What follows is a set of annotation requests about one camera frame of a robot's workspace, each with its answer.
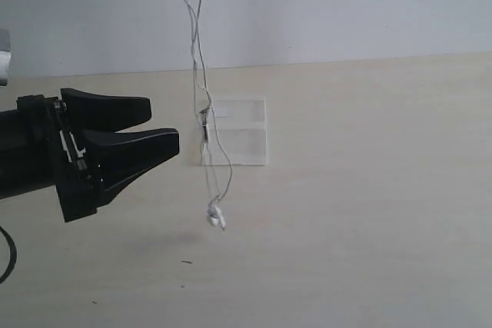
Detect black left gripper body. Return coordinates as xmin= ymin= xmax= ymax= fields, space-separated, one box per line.
xmin=1 ymin=94 xmax=97 ymax=222

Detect white wired earphones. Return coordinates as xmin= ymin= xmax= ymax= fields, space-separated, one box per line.
xmin=171 ymin=0 xmax=234 ymax=231

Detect clear plastic storage box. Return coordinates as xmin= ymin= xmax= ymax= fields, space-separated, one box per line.
xmin=199 ymin=96 xmax=268 ymax=166

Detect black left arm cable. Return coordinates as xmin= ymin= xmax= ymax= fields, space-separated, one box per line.
xmin=0 ymin=227 xmax=18 ymax=285

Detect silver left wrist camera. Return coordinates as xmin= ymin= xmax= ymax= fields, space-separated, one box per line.
xmin=0 ymin=28 xmax=12 ymax=87

